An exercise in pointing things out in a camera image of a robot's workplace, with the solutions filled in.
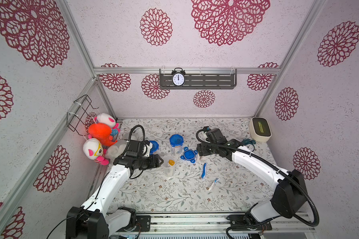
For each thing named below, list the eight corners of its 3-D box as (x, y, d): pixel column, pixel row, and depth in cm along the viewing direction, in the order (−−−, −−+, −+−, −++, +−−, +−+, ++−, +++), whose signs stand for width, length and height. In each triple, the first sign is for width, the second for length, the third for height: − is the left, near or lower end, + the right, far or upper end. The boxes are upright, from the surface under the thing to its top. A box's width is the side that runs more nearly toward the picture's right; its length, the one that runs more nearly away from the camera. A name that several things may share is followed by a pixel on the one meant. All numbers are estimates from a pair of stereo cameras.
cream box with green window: (252, 142, 108) (256, 136, 103) (244, 123, 121) (247, 116, 115) (271, 142, 108) (276, 136, 103) (261, 123, 121) (265, 116, 115)
